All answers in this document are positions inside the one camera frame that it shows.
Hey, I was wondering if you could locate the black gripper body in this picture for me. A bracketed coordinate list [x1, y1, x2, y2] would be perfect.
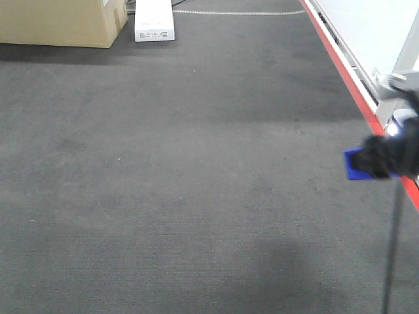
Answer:
[361, 90, 418, 179]

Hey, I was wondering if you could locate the blue plastic block part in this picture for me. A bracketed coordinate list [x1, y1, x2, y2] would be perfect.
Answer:
[344, 147, 400, 181]

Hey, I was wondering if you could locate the white long carton box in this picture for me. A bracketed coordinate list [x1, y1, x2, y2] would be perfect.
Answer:
[134, 0, 175, 43]

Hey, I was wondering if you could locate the large cardboard box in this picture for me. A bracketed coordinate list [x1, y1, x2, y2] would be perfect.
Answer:
[1, 0, 128, 48]

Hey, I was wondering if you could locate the black hanging cable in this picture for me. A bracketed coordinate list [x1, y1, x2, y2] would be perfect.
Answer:
[382, 178, 403, 314]

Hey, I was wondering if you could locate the red conveyor side rail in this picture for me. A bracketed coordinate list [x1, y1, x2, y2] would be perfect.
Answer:
[302, 1, 418, 203]

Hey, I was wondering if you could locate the white conveyor frame post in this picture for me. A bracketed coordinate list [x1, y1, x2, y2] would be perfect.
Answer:
[376, 14, 418, 127]

